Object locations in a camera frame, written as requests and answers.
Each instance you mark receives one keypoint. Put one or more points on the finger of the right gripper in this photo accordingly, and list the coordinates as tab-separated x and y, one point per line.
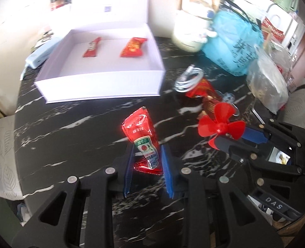
237	150
255	136

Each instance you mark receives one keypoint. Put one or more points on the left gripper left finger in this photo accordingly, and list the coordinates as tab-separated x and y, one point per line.
129	170

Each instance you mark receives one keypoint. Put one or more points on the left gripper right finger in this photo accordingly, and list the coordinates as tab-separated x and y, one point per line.
165	160

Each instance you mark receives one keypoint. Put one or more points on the red ketchup packet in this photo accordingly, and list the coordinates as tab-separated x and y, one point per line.
92	48
139	129

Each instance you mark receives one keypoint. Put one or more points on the red fan propeller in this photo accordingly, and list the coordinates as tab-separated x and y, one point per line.
221	125

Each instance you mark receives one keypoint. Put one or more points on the brown chocolate candy packet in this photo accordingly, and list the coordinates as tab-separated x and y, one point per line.
208	105

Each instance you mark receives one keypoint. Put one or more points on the red gold candy packet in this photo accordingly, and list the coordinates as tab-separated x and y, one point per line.
202	89
133	48

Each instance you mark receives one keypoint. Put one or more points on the smartphone on table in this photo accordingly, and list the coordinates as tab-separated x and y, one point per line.
260	111

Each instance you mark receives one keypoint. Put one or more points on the clear plastic bag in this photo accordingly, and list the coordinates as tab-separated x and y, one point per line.
266	82

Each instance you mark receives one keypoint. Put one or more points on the red white paper bag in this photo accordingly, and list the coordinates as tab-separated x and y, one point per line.
281	24

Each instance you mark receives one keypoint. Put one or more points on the white cartoon dog bottle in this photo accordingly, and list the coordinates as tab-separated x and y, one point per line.
193	21

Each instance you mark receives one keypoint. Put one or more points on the lavender open gift box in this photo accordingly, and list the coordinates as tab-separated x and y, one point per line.
68	76

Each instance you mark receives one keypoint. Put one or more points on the light blue power bank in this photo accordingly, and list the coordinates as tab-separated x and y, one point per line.
41	54

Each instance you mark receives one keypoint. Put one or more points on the blue drawstring bag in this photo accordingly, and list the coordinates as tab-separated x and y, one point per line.
233	48

